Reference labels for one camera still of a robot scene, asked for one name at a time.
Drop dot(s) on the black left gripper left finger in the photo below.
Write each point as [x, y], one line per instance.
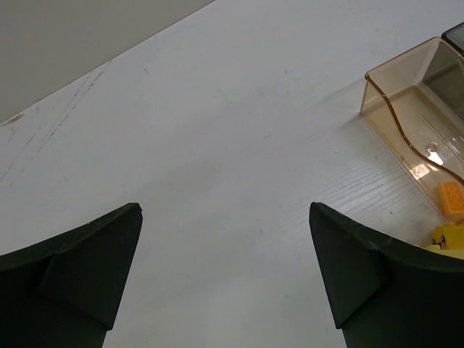
[66, 291]

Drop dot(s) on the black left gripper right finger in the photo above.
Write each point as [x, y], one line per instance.
[384, 292]

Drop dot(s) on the yellow lego face block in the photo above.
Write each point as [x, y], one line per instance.
[447, 240]

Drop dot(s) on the orange lego brick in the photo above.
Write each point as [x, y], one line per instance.
[451, 198]

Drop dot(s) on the amber transparent container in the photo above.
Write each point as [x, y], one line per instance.
[414, 104]

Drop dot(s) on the grey transparent container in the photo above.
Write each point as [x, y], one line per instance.
[455, 37]

